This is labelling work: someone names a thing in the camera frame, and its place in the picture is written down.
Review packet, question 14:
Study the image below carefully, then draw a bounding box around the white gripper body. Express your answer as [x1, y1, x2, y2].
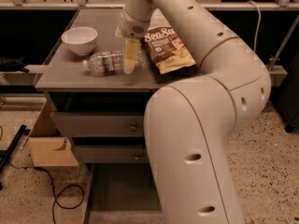
[119, 9, 150, 39]

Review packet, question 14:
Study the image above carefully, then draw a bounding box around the clear plastic water bottle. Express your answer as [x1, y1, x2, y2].
[82, 50, 143, 76]

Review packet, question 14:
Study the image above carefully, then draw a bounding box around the sea salt chip bag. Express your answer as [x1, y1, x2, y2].
[143, 26, 195, 74]

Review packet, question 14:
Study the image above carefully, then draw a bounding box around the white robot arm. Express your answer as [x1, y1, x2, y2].
[120, 0, 271, 224]

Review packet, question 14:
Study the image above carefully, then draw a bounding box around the grey drawer cabinet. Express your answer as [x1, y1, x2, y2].
[35, 8, 206, 173]

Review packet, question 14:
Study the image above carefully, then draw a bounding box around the grey top drawer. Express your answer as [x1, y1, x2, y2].
[50, 112, 143, 137]

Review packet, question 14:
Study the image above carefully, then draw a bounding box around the grey middle drawer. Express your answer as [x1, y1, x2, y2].
[73, 146, 149, 163]

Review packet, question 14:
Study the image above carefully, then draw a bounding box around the grey open bottom drawer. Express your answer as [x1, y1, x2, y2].
[80, 163, 164, 224]

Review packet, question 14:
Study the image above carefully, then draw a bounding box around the white ceramic bowl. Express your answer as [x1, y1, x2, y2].
[62, 27, 98, 56]

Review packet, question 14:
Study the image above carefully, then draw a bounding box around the cardboard box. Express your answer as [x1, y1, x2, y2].
[28, 103, 78, 167]

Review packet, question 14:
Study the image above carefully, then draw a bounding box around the black metal stand leg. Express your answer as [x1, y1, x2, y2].
[0, 124, 32, 192]

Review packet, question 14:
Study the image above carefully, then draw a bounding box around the black object on rail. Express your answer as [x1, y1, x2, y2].
[0, 58, 29, 73]

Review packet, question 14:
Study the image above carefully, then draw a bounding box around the white hanging cable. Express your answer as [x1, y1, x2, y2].
[247, 0, 262, 54]

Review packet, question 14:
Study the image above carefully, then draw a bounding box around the grey horizontal rail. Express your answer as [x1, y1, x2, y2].
[269, 65, 287, 87]

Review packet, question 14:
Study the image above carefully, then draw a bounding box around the black floor cable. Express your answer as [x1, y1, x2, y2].
[7, 159, 86, 224]

